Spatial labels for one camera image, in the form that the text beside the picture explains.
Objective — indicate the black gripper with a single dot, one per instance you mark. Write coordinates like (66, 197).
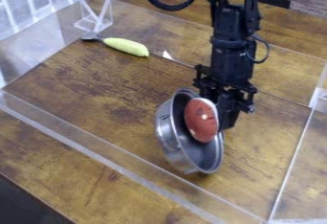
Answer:
(224, 80)

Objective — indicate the red white plush mushroom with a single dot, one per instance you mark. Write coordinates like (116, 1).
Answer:
(202, 119)

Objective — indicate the silver metal pot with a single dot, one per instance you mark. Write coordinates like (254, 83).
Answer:
(188, 155)

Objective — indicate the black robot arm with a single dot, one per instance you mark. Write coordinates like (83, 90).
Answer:
(235, 21)

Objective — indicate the black bar on table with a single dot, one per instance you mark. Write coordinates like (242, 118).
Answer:
(278, 3)

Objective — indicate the yellow handled spatula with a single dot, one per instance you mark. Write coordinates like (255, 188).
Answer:
(120, 44)

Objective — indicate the clear acrylic corner bracket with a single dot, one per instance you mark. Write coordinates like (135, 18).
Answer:
(94, 23)

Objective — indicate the clear acrylic tray wall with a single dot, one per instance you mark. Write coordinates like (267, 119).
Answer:
(78, 134)

